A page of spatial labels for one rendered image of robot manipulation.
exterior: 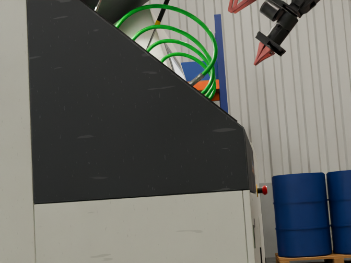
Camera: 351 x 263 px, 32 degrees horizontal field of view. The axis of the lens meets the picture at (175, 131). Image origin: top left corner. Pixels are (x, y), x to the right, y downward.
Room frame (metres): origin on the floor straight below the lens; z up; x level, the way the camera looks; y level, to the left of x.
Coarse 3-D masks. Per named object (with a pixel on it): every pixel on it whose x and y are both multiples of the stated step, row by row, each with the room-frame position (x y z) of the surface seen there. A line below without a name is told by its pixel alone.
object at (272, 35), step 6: (276, 24) 1.96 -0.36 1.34; (270, 30) 1.97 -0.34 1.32; (276, 30) 1.95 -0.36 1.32; (282, 30) 1.95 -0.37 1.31; (264, 36) 1.96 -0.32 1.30; (270, 36) 1.96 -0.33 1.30; (276, 36) 1.95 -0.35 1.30; (282, 36) 1.96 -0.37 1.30; (270, 42) 1.96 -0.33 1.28; (276, 42) 1.96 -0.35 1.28; (276, 48) 1.96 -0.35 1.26; (282, 48) 1.95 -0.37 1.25
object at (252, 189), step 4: (248, 140) 1.79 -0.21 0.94; (248, 144) 1.76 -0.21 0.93; (248, 148) 1.73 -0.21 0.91; (248, 152) 1.70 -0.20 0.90; (252, 152) 2.17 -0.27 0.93; (248, 156) 1.67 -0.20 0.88; (252, 156) 2.13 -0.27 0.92; (248, 160) 1.65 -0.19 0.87; (252, 160) 2.09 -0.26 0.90; (248, 164) 1.62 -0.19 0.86; (248, 168) 1.60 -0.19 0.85; (252, 168) 2.01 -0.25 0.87; (252, 176) 1.93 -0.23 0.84; (252, 180) 1.90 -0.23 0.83; (252, 184) 1.86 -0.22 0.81; (252, 188) 1.82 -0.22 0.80; (252, 192) 2.01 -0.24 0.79
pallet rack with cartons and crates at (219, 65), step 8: (216, 16) 7.01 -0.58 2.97; (216, 24) 7.01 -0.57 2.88; (216, 32) 7.01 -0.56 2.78; (216, 40) 7.01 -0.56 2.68; (184, 64) 7.21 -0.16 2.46; (192, 64) 7.21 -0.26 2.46; (216, 64) 7.20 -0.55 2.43; (224, 64) 7.00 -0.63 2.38; (184, 72) 7.21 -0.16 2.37; (192, 72) 7.21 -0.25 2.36; (200, 72) 7.21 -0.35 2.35; (216, 72) 7.20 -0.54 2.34; (224, 72) 7.00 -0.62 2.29; (200, 80) 7.21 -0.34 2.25; (208, 80) 7.04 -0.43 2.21; (216, 80) 7.01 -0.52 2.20; (224, 80) 7.00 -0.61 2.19; (200, 88) 7.03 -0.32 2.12; (216, 88) 7.01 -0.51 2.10; (224, 88) 7.00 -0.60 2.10; (216, 96) 7.81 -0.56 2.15; (224, 96) 7.00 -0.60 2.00; (224, 104) 7.00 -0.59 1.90
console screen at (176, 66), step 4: (168, 48) 2.52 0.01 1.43; (168, 52) 2.46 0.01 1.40; (172, 56) 2.59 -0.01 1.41; (172, 60) 2.53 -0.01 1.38; (176, 60) 2.73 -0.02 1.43; (172, 64) 2.47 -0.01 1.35; (176, 64) 2.64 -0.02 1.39; (172, 68) 2.43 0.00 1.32; (176, 68) 2.57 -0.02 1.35; (180, 68) 2.80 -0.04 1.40; (176, 72) 2.51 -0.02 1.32; (180, 72) 2.73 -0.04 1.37; (180, 76) 2.66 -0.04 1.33
